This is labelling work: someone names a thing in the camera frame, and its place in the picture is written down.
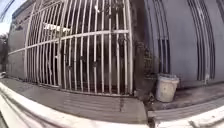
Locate grey concrete pavement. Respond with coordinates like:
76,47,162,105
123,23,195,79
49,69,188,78
0,78,224,125

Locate overhead wires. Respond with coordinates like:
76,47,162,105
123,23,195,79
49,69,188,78
0,0,16,22

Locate tree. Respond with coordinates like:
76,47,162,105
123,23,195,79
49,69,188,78
0,33,9,73

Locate pale concrete kerb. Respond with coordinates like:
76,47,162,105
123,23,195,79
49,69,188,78
0,82,224,128

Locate white bucket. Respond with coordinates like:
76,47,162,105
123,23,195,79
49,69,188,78
155,73,180,103

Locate grey building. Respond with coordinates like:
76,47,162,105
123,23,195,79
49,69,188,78
5,0,224,101

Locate white metal bar gate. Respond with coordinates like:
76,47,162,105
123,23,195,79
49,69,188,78
23,0,134,98

